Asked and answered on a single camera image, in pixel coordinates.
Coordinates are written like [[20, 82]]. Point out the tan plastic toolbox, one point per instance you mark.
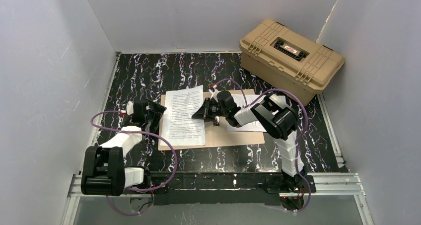
[[289, 61]]

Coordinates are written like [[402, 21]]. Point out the printed white paper sheet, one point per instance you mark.
[[179, 128]]

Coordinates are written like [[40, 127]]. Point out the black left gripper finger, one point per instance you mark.
[[156, 107], [154, 120]]

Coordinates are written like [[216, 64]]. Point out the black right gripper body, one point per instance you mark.
[[209, 108]]

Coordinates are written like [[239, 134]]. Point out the beige paper folder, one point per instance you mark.
[[216, 136]]

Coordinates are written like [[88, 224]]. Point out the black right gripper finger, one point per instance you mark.
[[201, 114], [207, 106]]

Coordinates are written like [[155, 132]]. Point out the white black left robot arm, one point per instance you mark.
[[104, 172]]

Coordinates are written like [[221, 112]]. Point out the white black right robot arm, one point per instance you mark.
[[278, 119]]

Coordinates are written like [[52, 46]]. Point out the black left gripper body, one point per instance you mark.
[[152, 111]]

